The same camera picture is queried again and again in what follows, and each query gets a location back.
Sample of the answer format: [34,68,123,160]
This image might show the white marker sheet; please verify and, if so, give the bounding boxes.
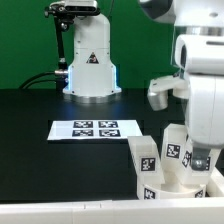
[48,120,142,141]

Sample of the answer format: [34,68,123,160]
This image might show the black camera on stand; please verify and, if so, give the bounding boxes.
[44,0,100,91]

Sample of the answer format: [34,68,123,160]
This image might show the black cables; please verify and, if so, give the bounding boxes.
[18,71,58,90]

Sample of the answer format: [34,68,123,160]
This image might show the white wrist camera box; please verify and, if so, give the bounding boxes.
[174,34,224,75]

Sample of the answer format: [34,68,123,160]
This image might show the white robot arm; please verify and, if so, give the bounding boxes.
[64,0,224,170]

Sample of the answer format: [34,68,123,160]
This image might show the white L-shaped wall fixture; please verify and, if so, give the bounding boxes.
[0,169,224,224]

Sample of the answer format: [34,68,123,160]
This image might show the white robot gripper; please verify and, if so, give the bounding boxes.
[147,73,224,170]

